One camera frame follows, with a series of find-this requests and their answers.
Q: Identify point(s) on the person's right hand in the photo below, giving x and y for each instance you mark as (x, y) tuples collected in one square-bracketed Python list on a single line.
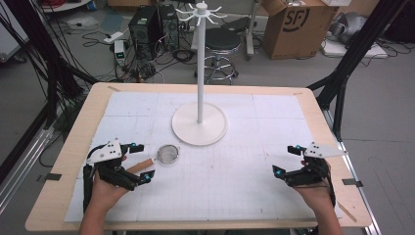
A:
[(314, 196)]

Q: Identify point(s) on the aluminium rail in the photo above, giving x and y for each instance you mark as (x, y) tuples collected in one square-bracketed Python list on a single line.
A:
[(23, 169)]

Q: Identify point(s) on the black round stool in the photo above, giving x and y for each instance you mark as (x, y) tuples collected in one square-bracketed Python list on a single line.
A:
[(221, 40)]

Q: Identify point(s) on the white flat board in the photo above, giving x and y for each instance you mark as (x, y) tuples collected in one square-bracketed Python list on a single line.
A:
[(355, 50)]

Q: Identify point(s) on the grey bag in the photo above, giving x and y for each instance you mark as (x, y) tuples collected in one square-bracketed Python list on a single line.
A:
[(349, 26)]

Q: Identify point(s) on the slim black computer tower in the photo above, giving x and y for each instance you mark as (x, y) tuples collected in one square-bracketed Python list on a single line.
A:
[(169, 27)]

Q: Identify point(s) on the large black computer tower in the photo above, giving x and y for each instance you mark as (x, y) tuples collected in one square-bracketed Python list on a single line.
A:
[(143, 32)]

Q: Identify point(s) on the white power strip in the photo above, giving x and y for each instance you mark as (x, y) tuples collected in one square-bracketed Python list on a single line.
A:
[(113, 37)]

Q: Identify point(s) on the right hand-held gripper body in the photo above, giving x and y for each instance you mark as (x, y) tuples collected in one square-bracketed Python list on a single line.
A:
[(310, 171)]

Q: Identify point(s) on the person's left hand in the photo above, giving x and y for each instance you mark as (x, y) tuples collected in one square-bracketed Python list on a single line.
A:
[(107, 192)]

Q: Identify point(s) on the thin wooden stick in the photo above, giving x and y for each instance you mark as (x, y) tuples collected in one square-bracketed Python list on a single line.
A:
[(346, 212)]

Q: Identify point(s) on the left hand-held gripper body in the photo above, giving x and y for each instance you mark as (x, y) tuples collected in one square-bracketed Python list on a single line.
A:
[(109, 152)]

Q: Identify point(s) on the white gridded table mat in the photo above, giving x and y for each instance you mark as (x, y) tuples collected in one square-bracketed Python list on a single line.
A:
[(228, 182)]

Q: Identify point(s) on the white device with green display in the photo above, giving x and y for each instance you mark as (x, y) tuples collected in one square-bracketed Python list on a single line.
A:
[(119, 52)]

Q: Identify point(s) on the grey metal stand pole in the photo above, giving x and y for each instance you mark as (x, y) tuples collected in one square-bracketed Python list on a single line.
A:
[(250, 29)]

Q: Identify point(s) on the white hook stand rack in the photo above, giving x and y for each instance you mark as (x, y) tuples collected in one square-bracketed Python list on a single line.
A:
[(199, 124)]

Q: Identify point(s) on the brown cardboard box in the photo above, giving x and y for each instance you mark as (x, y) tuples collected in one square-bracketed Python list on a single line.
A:
[(297, 29)]

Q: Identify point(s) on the black tape strip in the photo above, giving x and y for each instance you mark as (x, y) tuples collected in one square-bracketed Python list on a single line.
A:
[(351, 182), (50, 177)]

